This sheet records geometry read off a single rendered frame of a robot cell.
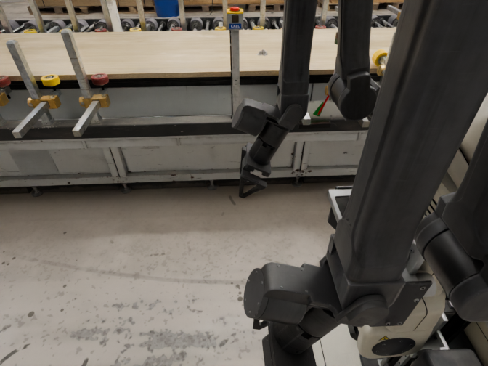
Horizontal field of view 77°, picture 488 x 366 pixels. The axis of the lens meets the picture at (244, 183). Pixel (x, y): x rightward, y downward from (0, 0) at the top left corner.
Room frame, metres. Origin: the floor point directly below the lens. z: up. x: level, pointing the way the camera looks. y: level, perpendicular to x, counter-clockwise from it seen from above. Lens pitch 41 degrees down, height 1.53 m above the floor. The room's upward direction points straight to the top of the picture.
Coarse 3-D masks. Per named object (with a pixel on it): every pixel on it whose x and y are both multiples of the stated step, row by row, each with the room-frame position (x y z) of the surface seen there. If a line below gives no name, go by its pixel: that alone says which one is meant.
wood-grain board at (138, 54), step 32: (96, 32) 2.38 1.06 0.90; (128, 32) 2.38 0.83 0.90; (160, 32) 2.38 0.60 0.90; (192, 32) 2.38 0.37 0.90; (224, 32) 2.38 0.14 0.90; (256, 32) 2.38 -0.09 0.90; (320, 32) 2.38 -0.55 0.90; (384, 32) 2.38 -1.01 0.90; (0, 64) 1.75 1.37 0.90; (32, 64) 1.75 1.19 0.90; (64, 64) 1.75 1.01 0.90; (96, 64) 1.75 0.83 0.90; (128, 64) 1.75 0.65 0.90; (160, 64) 1.75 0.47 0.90; (192, 64) 1.75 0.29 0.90; (224, 64) 1.75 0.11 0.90; (256, 64) 1.75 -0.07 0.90; (320, 64) 1.75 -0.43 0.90
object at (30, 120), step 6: (42, 102) 1.41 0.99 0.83; (36, 108) 1.35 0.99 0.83; (42, 108) 1.36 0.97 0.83; (48, 108) 1.40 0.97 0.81; (30, 114) 1.29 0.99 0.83; (36, 114) 1.30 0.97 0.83; (42, 114) 1.34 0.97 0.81; (24, 120) 1.24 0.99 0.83; (30, 120) 1.24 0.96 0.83; (36, 120) 1.28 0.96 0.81; (18, 126) 1.18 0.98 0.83; (24, 126) 1.18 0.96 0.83; (30, 126) 1.22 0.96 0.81; (12, 132) 1.14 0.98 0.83; (18, 132) 1.14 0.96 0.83; (24, 132) 1.17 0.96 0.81
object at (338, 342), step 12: (324, 336) 0.53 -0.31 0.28; (336, 336) 0.53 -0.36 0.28; (348, 336) 0.53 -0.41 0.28; (312, 348) 0.49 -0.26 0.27; (324, 348) 0.48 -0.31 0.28; (336, 348) 0.48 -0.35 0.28; (348, 348) 0.48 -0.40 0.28; (324, 360) 0.44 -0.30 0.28; (336, 360) 0.44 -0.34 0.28; (348, 360) 0.44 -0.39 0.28; (360, 360) 0.44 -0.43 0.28; (372, 360) 0.44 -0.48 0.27
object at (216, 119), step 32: (0, 128) 1.40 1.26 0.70; (32, 128) 1.40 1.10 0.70; (64, 128) 1.41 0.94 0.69; (96, 128) 1.42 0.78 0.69; (128, 128) 1.43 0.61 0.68; (160, 128) 1.44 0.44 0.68; (192, 128) 1.45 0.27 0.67; (224, 128) 1.45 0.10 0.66; (320, 128) 1.48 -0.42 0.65; (352, 128) 1.49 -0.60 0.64
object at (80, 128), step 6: (102, 90) 1.55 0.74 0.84; (96, 102) 1.41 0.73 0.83; (90, 108) 1.35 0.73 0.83; (96, 108) 1.38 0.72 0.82; (84, 114) 1.29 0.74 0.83; (90, 114) 1.30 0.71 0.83; (84, 120) 1.24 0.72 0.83; (90, 120) 1.28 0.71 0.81; (78, 126) 1.18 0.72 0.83; (84, 126) 1.21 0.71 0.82; (78, 132) 1.15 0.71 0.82
